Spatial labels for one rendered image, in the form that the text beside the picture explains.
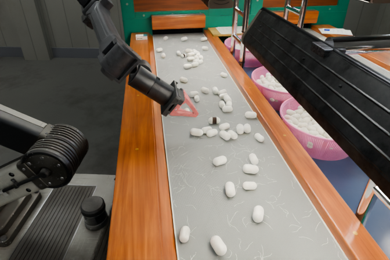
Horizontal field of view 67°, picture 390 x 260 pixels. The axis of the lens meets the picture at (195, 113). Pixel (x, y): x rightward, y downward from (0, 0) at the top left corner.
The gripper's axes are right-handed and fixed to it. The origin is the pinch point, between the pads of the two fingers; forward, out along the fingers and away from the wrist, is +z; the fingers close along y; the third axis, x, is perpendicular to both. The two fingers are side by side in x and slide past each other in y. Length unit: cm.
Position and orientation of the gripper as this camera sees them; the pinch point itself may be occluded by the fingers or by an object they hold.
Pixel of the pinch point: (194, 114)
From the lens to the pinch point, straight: 79.9
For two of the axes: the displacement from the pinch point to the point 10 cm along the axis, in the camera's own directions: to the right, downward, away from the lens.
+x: -6.2, 7.2, 3.2
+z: 7.7, 4.9, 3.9
